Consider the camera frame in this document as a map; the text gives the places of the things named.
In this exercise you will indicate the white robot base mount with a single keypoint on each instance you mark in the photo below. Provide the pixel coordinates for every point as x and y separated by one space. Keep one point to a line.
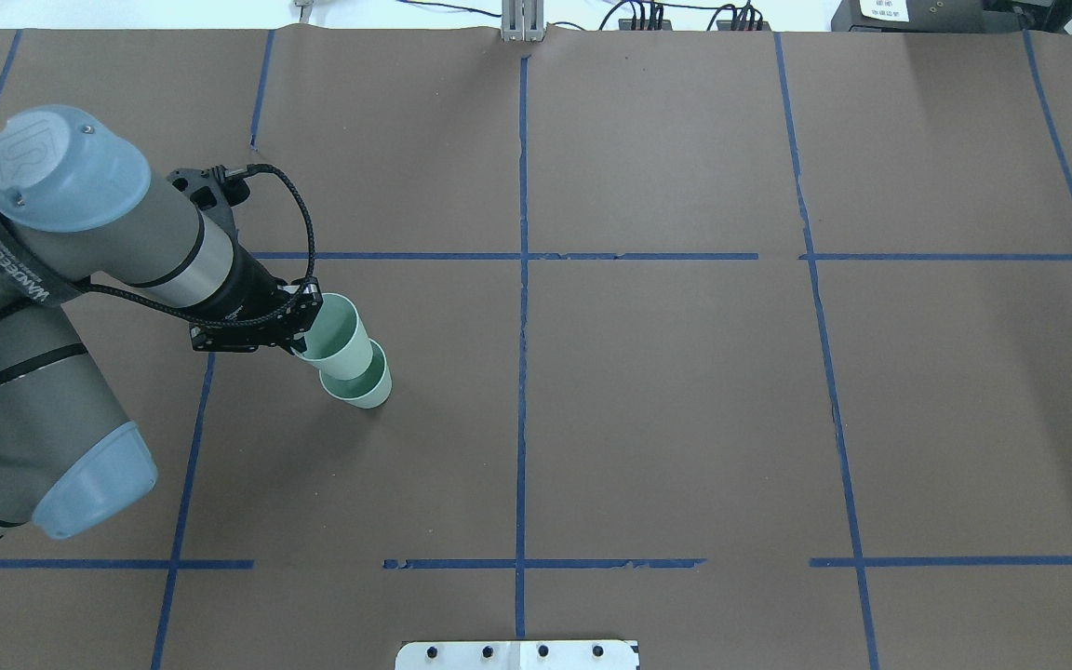
520 654

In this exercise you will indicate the black power strip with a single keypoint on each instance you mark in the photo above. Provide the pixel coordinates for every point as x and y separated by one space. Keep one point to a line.
745 20
646 20

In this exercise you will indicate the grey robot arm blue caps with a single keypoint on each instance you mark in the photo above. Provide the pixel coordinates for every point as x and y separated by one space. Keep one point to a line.
82 212

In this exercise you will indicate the black device with label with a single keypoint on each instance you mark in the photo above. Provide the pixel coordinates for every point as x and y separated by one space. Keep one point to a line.
932 17

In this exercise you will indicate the light green cup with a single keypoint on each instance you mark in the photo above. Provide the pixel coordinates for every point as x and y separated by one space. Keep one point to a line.
369 390
337 343

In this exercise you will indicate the aluminium profile post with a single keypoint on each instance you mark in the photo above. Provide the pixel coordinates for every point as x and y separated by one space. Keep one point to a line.
523 20

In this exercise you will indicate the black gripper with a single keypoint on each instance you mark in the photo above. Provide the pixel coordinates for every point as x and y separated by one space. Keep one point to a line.
249 293

